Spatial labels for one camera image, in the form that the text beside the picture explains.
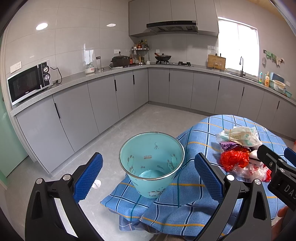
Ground red orange plastic bag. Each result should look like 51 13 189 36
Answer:
220 147 250 171

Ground black lidded pot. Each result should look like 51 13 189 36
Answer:
110 55 130 68

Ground clear bag with red print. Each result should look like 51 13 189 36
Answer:
231 161 271 182

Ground blue plaid tablecloth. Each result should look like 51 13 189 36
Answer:
100 114 287 238

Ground grey lower cabinets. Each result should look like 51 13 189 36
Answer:
12 67 295 172

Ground white teal bag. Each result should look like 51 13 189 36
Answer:
216 126 262 147

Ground yellow dish soap bottle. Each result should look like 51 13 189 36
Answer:
264 72 270 87

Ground right hand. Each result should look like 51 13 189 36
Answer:
271 206 289 241

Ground black wok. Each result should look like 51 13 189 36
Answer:
154 53 171 64

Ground gas stove burner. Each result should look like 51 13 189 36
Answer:
178 61 191 67

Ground purple snack wrapper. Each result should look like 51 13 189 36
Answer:
219 141 238 152

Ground spice rack with bottles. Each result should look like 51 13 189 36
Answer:
130 39 150 65

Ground chrome sink faucet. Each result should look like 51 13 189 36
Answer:
239 56 245 77

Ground white microwave oven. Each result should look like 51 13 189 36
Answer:
7 60 52 106

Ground stacked plastic basins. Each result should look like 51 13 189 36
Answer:
269 72 292 98

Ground green detergent bottle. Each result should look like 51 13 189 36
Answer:
258 71 263 84

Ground white rice cooker pot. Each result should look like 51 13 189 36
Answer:
84 63 95 74

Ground grey cabinets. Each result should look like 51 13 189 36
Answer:
12 67 295 172
128 1 219 37

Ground grey upper cabinets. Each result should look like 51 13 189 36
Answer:
128 1 219 37

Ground white sponge with black stripe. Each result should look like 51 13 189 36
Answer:
249 150 261 165

